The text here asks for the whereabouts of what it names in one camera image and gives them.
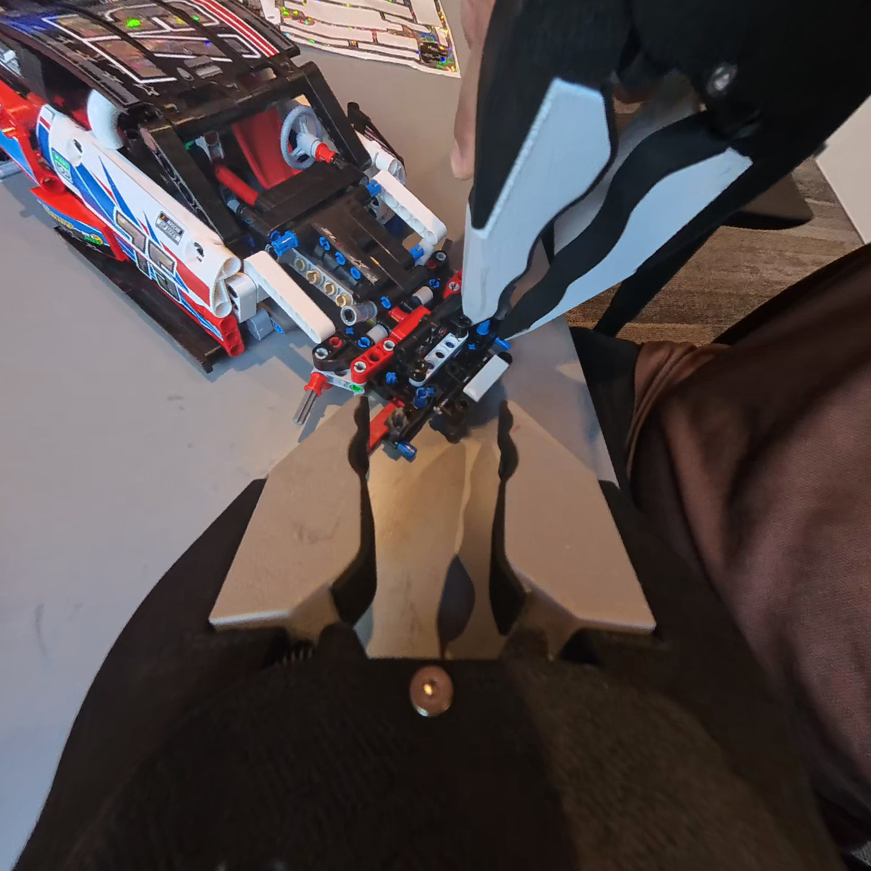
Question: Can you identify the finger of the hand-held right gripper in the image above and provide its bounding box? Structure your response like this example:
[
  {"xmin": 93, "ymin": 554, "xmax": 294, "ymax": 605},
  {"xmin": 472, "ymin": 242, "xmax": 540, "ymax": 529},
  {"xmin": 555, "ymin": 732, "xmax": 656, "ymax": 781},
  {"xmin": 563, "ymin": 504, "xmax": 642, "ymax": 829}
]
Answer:
[
  {"xmin": 504, "ymin": 116, "xmax": 753, "ymax": 341},
  {"xmin": 461, "ymin": 77, "xmax": 620, "ymax": 324}
]

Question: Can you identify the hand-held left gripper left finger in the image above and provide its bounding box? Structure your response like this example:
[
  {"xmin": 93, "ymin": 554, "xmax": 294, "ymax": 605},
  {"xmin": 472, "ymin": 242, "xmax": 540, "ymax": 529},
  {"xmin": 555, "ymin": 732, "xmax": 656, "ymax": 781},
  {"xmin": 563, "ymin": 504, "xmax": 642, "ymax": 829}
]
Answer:
[{"xmin": 210, "ymin": 398, "xmax": 378, "ymax": 644}]

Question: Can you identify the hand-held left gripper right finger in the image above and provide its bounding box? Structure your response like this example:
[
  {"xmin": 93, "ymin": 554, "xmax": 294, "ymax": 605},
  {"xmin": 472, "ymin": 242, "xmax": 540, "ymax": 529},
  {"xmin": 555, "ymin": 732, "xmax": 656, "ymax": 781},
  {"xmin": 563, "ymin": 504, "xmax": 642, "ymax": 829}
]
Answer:
[{"xmin": 490, "ymin": 401, "xmax": 657, "ymax": 654}]

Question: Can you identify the toy brick race car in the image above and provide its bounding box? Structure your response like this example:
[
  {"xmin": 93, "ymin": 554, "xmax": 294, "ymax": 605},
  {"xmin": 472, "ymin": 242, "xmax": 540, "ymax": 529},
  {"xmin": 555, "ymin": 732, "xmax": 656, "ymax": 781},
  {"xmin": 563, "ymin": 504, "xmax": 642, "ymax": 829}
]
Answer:
[{"xmin": 0, "ymin": 0, "xmax": 518, "ymax": 464}]

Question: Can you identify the grey desk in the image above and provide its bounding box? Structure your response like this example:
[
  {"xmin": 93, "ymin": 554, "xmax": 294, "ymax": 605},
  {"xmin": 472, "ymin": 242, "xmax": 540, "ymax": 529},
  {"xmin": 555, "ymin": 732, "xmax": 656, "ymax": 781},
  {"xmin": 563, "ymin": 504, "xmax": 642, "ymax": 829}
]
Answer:
[{"xmin": 0, "ymin": 0, "xmax": 623, "ymax": 871}]

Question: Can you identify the person's right hand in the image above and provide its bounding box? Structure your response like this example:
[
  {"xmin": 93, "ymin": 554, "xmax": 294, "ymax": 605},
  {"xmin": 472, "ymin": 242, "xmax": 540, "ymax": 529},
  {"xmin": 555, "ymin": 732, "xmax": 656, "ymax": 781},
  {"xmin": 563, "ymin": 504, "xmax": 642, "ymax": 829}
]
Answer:
[{"xmin": 449, "ymin": 0, "xmax": 498, "ymax": 181}]

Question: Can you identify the person's brown shirt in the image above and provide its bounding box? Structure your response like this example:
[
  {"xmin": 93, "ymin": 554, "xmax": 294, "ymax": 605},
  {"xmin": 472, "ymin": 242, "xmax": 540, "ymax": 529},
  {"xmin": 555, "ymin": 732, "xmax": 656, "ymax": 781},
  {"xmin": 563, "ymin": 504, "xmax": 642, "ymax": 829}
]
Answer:
[{"xmin": 626, "ymin": 252, "xmax": 871, "ymax": 871}]

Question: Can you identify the holographic sticker sheet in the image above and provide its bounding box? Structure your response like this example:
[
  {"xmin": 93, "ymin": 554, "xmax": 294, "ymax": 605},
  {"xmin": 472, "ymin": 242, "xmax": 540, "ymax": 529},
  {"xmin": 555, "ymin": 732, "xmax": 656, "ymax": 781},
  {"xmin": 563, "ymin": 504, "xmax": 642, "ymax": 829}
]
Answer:
[{"xmin": 262, "ymin": 0, "xmax": 462, "ymax": 76}]

